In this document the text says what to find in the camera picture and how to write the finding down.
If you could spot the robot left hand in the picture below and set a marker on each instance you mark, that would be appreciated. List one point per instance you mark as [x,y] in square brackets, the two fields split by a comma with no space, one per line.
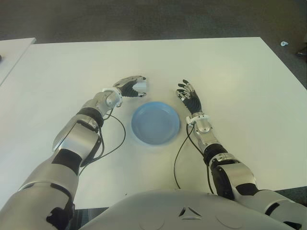
[124,86]

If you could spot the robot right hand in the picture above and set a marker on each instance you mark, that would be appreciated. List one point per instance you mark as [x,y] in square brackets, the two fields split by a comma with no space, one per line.
[193,101]

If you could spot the white charger block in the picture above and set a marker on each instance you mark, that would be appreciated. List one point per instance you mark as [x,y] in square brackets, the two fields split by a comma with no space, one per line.
[142,87]

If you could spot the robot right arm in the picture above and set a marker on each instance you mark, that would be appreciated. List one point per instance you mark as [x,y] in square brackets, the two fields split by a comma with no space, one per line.
[239,170]

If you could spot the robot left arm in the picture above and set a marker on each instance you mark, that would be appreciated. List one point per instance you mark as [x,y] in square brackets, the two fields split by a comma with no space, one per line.
[76,134]

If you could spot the blue round plate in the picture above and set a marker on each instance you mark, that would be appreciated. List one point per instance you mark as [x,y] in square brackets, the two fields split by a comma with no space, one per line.
[156,122]

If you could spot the small white floor object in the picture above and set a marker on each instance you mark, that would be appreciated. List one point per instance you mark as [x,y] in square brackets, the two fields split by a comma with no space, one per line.
[284,43]

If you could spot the grey robot torso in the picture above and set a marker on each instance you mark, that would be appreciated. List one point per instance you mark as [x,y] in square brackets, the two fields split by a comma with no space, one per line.
[168,210]

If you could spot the white side table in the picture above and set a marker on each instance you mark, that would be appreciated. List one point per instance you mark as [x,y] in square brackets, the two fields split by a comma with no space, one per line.
[12,48]

